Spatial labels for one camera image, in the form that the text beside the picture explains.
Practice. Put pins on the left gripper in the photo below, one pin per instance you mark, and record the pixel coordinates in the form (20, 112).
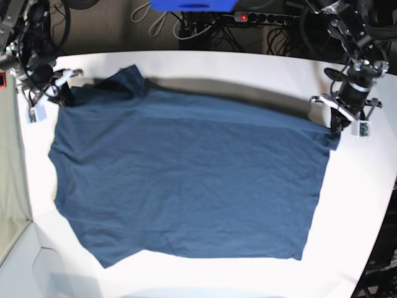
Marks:
(342, 113)

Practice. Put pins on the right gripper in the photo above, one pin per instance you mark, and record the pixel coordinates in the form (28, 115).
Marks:
(38, 87)

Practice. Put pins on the dark blue t-shirt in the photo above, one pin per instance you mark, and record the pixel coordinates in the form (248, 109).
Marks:
(144, 168)

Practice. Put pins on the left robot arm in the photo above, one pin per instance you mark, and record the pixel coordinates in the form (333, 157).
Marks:
(366, 63)

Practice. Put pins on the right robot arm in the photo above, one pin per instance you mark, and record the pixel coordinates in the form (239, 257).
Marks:
(29, 51)

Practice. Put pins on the red box at table edge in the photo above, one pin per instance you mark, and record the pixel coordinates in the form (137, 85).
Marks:
(3, 83)

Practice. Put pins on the blue plastic bin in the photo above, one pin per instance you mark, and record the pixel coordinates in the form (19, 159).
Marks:
(193, 5)

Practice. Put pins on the black power strip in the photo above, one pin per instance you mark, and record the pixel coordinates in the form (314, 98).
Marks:
(264, 18)

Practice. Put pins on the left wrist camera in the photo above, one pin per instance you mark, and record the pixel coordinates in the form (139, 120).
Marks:
(361, 128)

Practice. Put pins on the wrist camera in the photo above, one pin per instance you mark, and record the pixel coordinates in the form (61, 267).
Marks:
(35, 114)
(361, 128)

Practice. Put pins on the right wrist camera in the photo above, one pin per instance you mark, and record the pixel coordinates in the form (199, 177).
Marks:
(35, 114)

